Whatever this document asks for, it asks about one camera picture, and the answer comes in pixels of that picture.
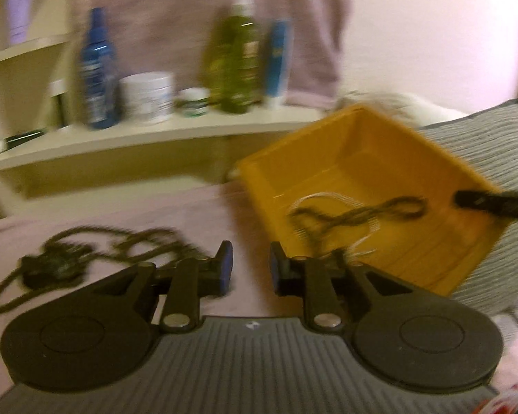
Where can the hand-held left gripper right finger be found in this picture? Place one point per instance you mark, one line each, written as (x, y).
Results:
(277, 267)

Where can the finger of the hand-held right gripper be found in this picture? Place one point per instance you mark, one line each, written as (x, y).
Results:
(492, 202)

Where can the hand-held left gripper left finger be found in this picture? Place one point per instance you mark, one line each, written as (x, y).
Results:
(226, 267)

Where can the yellow plastic tray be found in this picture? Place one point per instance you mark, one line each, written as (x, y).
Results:
(371, 159)

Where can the grey ribbed pillow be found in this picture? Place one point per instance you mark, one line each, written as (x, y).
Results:
(492, 146)

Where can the pink blanket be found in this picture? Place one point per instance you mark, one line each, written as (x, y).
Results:
(198, 215)

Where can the white fluffy cloth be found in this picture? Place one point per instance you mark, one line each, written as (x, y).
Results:
(427, 110)

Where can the cream wooden shelf unit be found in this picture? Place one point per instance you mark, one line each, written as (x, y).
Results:
(155, 138)

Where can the small white green-label jar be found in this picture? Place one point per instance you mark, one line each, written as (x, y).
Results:
(193, 102)

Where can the black wristwatch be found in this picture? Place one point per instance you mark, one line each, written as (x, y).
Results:
(52, 267)

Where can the large white jar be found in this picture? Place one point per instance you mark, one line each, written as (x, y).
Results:
(146, 97)

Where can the red and white packet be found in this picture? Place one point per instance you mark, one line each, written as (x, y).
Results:
(500, 401)

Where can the blue and white tube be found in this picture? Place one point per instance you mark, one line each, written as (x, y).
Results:
(278, 60)

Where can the olive green spray bottle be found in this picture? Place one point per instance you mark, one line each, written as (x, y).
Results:
(237, 60)

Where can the blue spray bottle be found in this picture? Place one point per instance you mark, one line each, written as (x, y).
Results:
(97, 77)

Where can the dark lip balm stick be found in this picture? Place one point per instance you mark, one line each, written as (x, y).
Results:
(61, 108)

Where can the pink hanging towel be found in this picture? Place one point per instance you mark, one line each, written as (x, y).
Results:
(177, 8)

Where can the purple bottle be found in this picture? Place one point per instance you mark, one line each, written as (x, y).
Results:
(21, 8)

